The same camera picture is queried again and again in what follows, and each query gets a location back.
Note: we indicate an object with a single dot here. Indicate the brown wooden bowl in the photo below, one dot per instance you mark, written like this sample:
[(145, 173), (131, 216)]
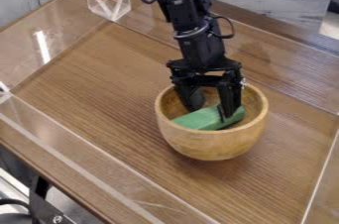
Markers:
[(212, 145)]

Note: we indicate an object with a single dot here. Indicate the clear acrylic tray wall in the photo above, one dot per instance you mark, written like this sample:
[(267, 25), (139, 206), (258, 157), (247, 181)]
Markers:
[(111, 189)]

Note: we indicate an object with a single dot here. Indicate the clear acrylic corner bracket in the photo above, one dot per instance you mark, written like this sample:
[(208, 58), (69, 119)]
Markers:
[(109, 9)]

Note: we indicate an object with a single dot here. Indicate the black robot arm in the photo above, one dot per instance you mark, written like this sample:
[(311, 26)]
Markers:
[(188, 13)]

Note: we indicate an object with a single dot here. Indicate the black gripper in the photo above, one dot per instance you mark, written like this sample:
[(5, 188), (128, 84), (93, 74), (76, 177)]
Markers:
[(204, 65)]

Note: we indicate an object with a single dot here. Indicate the black table leg bracket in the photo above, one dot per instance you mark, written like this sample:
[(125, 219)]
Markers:
[(44, 212)]

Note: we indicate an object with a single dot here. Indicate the green rectangular block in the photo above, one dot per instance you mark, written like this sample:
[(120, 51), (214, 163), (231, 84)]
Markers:
[(210, 118)]

